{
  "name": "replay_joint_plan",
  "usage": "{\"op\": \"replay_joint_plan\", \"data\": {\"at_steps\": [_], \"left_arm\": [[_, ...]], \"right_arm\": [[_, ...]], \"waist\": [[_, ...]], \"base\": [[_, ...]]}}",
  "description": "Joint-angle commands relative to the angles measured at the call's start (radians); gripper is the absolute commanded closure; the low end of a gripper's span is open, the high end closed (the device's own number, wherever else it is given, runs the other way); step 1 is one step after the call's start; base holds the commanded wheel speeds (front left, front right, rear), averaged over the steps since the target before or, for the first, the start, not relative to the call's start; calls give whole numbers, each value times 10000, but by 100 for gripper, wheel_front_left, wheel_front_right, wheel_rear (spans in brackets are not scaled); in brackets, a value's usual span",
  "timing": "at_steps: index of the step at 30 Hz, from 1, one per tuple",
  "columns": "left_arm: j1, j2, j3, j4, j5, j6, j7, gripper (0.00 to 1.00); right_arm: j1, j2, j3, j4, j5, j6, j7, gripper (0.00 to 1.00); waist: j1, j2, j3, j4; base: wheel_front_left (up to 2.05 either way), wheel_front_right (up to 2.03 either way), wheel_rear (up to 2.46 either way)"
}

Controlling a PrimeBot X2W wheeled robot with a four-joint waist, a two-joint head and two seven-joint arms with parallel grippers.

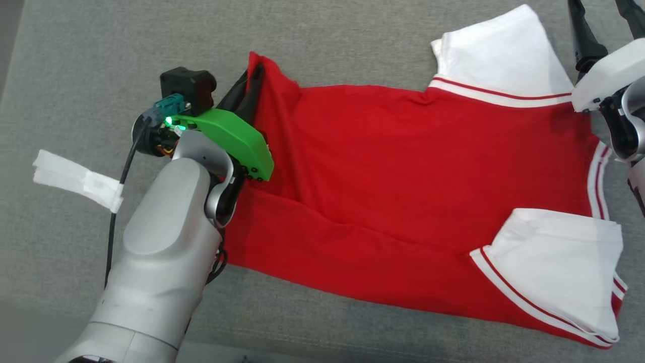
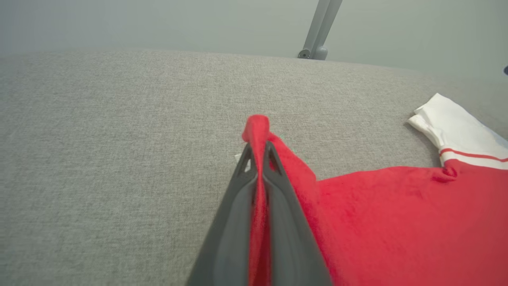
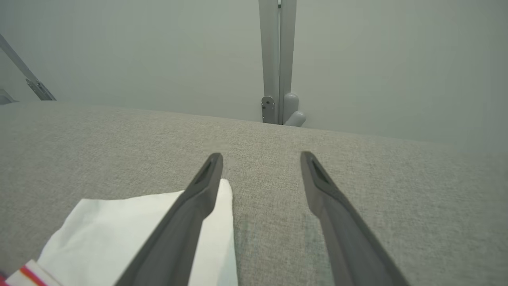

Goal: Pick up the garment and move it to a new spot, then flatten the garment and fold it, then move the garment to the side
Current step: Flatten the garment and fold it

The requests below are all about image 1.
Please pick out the red t-shirt white sleeves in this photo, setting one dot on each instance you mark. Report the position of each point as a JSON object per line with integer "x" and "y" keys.
{"x": 403, "y": 176}

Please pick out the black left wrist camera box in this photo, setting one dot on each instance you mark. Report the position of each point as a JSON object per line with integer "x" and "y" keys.
{"x": 189, "y": 88}

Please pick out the white tape label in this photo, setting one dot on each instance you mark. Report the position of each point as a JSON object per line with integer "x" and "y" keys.
{"x": 75, "y": 179}

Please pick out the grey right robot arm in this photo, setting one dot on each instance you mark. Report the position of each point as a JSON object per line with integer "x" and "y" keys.
{"x": 627, "y": 131}

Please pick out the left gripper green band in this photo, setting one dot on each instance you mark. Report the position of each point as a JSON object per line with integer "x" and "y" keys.
{"x": 237, "y": 138}

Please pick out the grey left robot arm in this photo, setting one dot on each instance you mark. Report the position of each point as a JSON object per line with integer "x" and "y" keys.
{"x": 161, "y": 252}

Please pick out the grey fabric sofa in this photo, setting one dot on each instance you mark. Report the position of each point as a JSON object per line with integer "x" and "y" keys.
{"x": 101, "y": 50}

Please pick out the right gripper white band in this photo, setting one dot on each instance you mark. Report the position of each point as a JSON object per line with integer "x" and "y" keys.
{"x": 615, "y": 70}

